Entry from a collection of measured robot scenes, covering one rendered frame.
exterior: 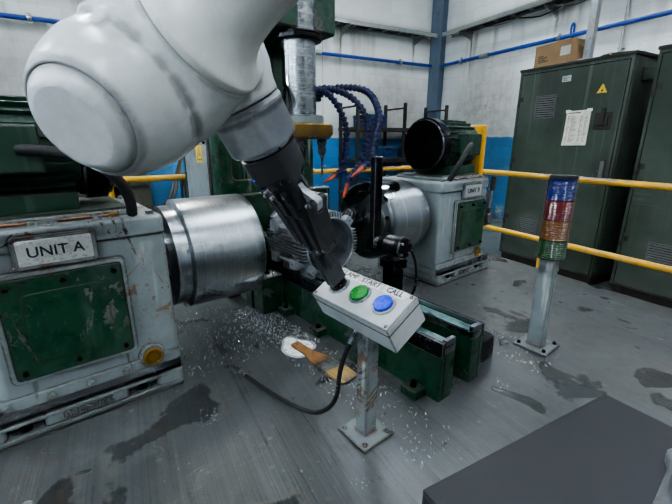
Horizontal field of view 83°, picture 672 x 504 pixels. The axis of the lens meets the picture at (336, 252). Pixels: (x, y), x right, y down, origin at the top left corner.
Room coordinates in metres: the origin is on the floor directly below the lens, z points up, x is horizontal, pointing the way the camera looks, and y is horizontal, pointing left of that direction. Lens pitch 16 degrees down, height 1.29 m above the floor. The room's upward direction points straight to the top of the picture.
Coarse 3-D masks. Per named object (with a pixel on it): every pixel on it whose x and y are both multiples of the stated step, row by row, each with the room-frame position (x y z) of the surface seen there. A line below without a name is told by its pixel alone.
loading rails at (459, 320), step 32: (288, 288) 1.04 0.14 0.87; (320, 320) 0.92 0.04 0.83; (448, 320) 0.75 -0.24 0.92; (352, 352) 0.78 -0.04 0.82; (384, 352) 0.74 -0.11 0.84; (416, 352) 0.67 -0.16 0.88; (448, 352) 0.64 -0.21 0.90; (480, 352) 0.71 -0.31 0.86; (416, 384) 0.65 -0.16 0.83; (448, 384) 0.65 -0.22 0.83
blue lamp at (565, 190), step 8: (552, 184) 0.84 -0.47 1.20; (560, 184) 0.82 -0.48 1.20; (568, 184) 0.82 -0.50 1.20; (576, 184) 0.82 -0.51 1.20; (552, 192) 0.83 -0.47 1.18; (560, 192) 0.82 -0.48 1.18; (568, 192) 0.82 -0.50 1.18; (576, 192) 0.82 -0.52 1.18; (560, 200) 0.82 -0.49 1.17; (568, 200) 0.82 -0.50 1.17
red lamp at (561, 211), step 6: (546, 204) 0.84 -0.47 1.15; (552, 204) 0.83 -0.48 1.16; (558, 204) 0.82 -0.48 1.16; (564, 204) 0.82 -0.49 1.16; (570, 204) 0.82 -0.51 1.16; (546, 210) 0.84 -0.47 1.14; (552, 210) 0.83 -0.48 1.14; (558, 210) 0.82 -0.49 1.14; (564, 210) 0.82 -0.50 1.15; (570, 210) 0.82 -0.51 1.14; (546, 216) 0.84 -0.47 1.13; (552, 216) 0.83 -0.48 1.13; (558, 216) 0.82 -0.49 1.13; (564, 216) 0.82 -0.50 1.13; (570, 216) 0.82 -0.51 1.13
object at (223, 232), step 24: (168, 216) 0.78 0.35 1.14; (192, 216) 0.79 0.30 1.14; (216, 216) 0.82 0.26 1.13; (240, 216) 0.84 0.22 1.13; (168, 240) 0.77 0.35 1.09; (192, 240) 0.75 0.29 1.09; (216, 240) 0.78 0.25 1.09; (240, 240) 0.81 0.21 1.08; (264, 240) 0.85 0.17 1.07; (168, 264) 0.77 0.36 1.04; (192, 264) 0.75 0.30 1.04; (216, 264) 0.77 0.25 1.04; (240, 264) 0.80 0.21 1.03; (264, 264) 0.84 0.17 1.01; (192, 288) 0.76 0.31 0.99; (216, 288) 0.78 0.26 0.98; (240, 288) 0.83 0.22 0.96
